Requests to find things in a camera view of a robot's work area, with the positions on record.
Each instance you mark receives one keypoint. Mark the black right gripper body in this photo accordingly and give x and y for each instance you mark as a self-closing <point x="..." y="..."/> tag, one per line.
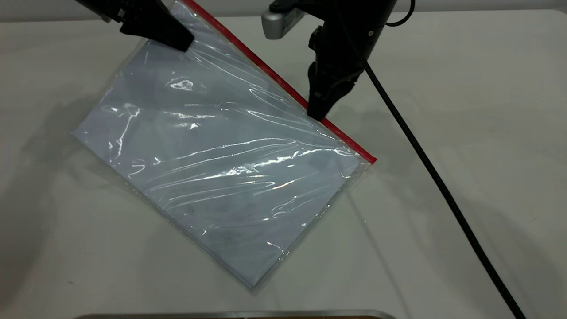
<point x="345" y="35"/>

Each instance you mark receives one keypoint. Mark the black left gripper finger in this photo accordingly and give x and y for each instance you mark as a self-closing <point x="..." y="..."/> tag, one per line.
<point x="166" y="34"/>

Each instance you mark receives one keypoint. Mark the clear plastic zip bag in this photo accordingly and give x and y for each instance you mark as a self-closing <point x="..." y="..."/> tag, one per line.
<point x="221" y="168"/>

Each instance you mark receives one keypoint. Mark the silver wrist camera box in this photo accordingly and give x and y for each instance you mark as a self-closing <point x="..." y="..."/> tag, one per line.
<point x="277" y="24"/>

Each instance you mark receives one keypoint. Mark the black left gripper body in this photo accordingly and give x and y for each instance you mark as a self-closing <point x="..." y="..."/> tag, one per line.
<point x="133" y="13"/>

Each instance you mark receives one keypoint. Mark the white paper stack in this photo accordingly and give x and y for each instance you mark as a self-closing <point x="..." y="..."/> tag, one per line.
<point x="221" y="186"/>

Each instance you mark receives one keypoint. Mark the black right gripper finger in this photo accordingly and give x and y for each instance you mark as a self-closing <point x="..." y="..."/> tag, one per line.
<point x="320" y="93"/>
<point x="339" y="86"/>

